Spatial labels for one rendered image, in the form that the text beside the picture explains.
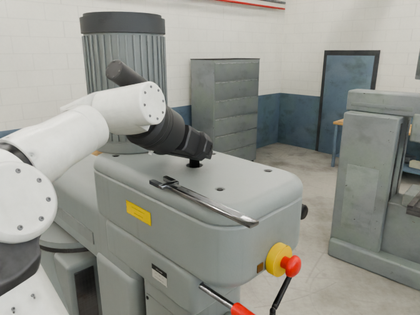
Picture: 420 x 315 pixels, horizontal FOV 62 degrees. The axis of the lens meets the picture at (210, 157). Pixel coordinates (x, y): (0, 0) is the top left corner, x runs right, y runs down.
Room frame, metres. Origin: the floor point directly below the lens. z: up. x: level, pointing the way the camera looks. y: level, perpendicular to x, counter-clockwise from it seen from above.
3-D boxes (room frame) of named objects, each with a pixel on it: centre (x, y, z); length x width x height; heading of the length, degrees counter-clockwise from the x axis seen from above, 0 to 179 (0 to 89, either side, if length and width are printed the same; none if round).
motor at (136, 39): (0.90, 0.21, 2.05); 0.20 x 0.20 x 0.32
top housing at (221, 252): (0.73, 0.04, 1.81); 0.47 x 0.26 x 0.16; 45
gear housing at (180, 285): (0.75, 0.06, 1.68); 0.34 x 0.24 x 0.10; 45
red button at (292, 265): (0.54, -0.14, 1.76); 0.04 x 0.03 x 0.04; 135
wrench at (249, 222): (0.53, 0.02, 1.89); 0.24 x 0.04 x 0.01; 42
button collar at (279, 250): (0.56, -0.13, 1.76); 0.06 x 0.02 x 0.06; 135
